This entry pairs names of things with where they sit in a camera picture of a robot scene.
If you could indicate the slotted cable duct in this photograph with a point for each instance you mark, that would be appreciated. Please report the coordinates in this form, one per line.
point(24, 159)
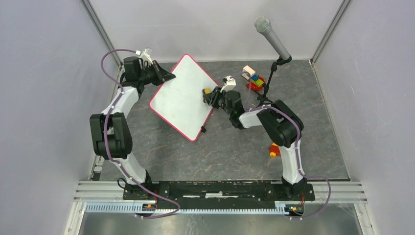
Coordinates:
point(114, 207)

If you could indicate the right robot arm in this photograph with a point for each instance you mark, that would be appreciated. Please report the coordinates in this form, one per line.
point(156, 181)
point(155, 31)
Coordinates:
point(281, 124)

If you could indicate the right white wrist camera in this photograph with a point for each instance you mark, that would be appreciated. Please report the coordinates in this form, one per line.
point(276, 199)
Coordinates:
point(229, 84)

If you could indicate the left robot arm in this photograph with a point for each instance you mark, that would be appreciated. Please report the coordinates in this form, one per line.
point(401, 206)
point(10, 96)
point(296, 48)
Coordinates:
point(111, 136)

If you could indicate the red yellow toy car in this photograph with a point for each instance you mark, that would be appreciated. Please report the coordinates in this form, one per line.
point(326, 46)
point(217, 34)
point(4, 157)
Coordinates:
point(274, 150)

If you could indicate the black microphone tripod stand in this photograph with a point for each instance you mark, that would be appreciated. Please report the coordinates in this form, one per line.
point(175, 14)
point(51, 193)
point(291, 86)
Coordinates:
point(262, 98)

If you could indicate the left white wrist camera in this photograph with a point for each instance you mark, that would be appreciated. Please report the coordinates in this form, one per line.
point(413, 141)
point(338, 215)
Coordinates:
point(145, 56)

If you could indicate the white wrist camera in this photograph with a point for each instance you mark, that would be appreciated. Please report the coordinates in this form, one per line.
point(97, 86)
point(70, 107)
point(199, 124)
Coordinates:
point(229, 84)
point(145, 56)

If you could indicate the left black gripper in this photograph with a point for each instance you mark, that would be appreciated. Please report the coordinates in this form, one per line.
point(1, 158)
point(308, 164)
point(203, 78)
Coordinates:
point(161, 74)

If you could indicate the silver microphone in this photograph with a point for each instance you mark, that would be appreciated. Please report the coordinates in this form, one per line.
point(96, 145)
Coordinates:
point(264, 27)

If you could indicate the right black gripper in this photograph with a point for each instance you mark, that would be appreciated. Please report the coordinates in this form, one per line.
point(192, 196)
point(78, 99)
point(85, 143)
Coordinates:
point(211, 99)

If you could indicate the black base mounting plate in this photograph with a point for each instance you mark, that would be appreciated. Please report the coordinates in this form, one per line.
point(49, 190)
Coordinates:
point(217, 194)

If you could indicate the colourful toy block stack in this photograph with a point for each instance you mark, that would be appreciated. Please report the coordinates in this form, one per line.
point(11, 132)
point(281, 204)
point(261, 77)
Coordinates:
point(254, 82)

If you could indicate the pink framed whiteboard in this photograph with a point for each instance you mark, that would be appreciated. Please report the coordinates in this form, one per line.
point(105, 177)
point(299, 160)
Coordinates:
point(179, 101)

